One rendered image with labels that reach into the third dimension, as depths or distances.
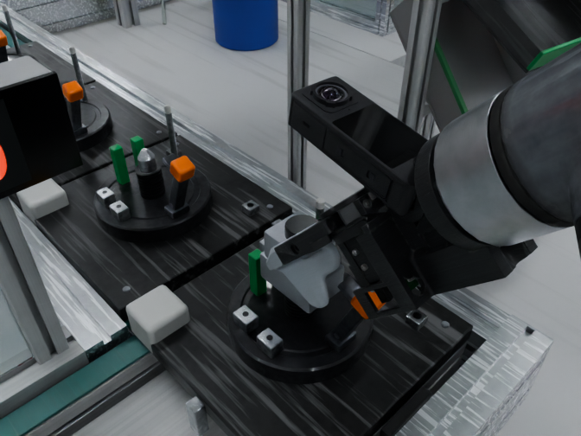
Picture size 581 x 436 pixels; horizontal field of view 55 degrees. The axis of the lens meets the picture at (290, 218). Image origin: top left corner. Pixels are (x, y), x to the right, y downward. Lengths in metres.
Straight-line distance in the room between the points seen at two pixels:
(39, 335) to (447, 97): 0.45
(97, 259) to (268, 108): 0.58
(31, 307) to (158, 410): 0.15
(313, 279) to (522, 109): 0.22
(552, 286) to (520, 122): 0.56
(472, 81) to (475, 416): 0.35
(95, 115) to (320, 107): 0.56
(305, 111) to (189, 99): 0.82
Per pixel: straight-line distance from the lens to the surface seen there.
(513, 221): 0.28
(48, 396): 0.57
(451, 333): 0.56
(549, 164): 0.26
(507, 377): 0.56
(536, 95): 0.26
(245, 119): 1.09
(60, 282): 0.66
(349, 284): 0.46
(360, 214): 0.35
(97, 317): 0.60
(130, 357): 0.57
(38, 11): 1.58
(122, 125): 0.88
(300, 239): 0.38
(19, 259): 0.50
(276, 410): 0.50
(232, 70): 1.29
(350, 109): 0.37
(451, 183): 0.29
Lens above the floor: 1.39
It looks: 39 degrees down
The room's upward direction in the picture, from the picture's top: straight up
